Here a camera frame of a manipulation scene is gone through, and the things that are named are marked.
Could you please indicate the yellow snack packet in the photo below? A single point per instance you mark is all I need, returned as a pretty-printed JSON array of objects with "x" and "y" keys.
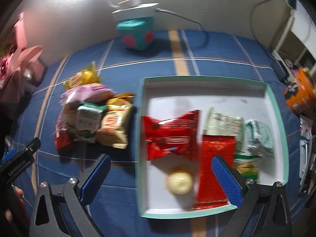
[{"x": 84, "y": 77}]

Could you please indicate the green patterned white packet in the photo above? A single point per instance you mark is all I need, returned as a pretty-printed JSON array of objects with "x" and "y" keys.
[{"x": 260, "y": 138}]

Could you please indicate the dark red striped packet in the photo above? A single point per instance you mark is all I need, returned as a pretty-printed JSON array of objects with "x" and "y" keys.
[{"x": 61, "y": 138}]

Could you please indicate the blue plaid bed sheet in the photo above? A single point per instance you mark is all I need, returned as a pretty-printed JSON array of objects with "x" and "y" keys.
[{"x": 222, "y": 54}]

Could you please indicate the tan snack packet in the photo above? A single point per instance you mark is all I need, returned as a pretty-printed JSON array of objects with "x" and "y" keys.
[{"x": 113, "y": 123}]

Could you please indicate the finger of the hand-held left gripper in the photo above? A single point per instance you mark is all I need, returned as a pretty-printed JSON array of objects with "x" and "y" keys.
[{"x": 22, "y": 160}]

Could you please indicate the white packet with text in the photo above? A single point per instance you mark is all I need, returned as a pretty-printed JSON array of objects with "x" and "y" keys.
[{"x": 222, "y": 123}]

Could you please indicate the long red patterned packet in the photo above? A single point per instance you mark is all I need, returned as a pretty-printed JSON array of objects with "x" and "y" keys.
[{"x": 212, "y": 145}]

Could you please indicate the black power adapter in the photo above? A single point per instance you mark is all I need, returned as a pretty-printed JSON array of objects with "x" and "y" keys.
[{"x": 280, "y": 70}]

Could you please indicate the green white biscuit packet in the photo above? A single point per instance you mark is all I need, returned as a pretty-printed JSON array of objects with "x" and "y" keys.
[{"x": 87, "y": 121}]

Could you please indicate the green clear nut packet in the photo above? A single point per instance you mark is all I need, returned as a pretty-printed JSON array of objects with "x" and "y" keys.
[{"x": 248, "y": 165}]

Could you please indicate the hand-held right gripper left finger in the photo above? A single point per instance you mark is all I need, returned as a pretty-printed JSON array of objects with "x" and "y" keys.
[{"x": 96, "y": 175}]

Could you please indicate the white power strip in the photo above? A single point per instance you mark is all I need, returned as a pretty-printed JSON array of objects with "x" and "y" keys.
[{"x": 138, "y": 9}]

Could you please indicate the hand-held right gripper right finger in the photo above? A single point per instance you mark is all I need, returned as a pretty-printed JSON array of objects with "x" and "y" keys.
[{"x": 226, "y": 180}]

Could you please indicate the pile of assorted wrappers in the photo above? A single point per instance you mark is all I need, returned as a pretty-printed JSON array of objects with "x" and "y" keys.
[{"x": 307, "y": 153}]

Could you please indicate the pink flower bouquet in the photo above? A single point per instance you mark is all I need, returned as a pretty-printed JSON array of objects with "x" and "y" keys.
[{"x": 22, "y": 54}]

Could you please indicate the orange bottle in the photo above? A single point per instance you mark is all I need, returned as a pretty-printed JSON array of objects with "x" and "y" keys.
[{"x": 300, "y": 93}]

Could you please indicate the clear bread packet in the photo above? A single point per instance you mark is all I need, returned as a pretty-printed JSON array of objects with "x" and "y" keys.
[{"x": 69, "y": 113}]

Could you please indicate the purple snack packet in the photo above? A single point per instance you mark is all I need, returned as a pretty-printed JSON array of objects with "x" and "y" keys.
[{"x": 86, "y": 92}]

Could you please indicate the cream jelly cup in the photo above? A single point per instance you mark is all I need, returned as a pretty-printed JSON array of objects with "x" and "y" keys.
[{"x": 179, "y": 180}]

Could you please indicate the teal and white box tray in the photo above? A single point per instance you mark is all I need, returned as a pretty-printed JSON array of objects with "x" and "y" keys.
[{"x": 172, "y": 88}]

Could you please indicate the person's left hand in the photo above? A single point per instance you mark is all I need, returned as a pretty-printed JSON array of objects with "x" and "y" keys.
[{"x": 19, "y": 193}]

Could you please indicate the teal box with pink dots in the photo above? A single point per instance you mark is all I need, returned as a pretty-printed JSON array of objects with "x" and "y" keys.
[{"x": 134, "y": 35}]

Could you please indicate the small red snack packet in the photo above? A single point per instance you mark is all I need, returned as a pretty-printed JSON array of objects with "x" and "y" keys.
[{"x": 170, "y": 138}]

